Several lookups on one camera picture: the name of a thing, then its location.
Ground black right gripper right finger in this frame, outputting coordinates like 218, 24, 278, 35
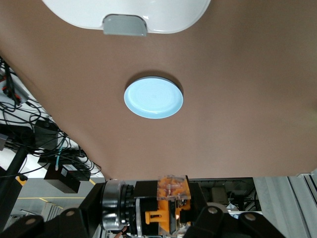
182, 176, 288, 238

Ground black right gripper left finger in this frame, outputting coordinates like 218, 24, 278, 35
0, 181, 106, 238

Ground orange push-button switch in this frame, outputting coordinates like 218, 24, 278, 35
101, 174, 193, 237

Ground black power supply box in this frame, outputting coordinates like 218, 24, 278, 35
44, 162, 91, 195

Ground white lidded storage box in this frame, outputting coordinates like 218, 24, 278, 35
41, 0, 212, 37

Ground black table leg pole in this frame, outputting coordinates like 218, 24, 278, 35
0, 145, 28, 193

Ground grey power strip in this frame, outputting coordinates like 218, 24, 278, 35
0, 71, 33, 105

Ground light blue round plate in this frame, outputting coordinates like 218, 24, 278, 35
123, 76, 185, 120

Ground teal cable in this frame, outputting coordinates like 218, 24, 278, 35
55, 145, 66, 172

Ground aluminium frame profile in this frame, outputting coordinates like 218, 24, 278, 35
294, 168, 317, 238

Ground black cable bundle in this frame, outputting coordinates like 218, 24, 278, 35
0, 56, 103, 180

